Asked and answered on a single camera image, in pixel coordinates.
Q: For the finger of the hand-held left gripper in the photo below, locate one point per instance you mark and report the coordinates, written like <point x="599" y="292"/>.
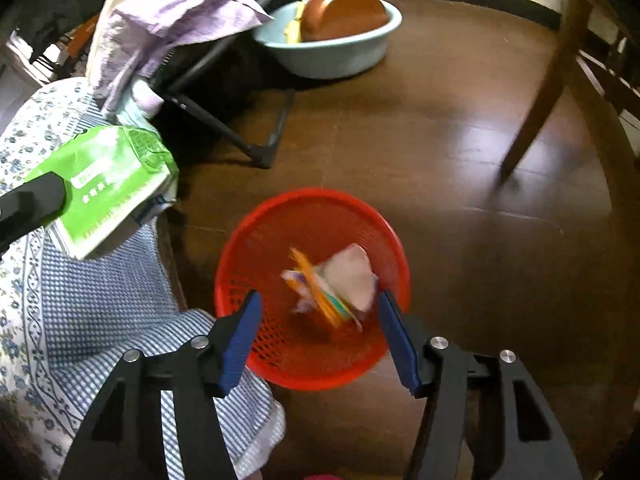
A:
<point x="30" y="205"/>

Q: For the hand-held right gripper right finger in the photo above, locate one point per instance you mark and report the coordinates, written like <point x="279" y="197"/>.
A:
<point x="400" y="345"/>

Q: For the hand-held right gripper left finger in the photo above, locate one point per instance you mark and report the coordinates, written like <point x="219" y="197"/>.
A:
<point x="240" y="345"/>

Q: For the white tissue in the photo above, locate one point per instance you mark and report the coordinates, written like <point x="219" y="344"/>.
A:
<point x="350" y="275"/>

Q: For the green tissue pack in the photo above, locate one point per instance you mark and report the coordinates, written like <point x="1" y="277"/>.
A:
<point x="115" y="180"/>

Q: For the yellow snack wrapper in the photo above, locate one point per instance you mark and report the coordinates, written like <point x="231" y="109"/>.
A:
<point x="312" y="280"/>

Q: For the red plastic mesh basket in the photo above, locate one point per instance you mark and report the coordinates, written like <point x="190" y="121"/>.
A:
<point x="260" y="240"/>

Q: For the blue floral bedsheet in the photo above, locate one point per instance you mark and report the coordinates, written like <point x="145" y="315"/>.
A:
<point x="30" y="125"/>

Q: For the blue checkered bedsheet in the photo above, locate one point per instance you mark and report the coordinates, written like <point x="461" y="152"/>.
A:
<point x="100" y="300"/>

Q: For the pale green pink cloth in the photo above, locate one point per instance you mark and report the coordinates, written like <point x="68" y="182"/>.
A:
<point x="140" y="102"/>

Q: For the purple floral cloth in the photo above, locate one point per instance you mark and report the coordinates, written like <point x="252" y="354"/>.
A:
<point x="190" y="10"/>

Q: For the brown wooden chair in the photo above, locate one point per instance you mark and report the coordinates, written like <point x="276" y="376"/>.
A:
<point x="545" y="90"/>

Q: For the light blue plastic basin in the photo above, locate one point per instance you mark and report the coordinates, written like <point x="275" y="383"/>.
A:
<point x="325" y="57"/>

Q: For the yellow sponge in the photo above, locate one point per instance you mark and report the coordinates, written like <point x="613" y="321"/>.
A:
<point x="292" y="30"/>

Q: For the brown bowl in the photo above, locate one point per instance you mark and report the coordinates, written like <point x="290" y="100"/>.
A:
<point x="345" y="12"/>

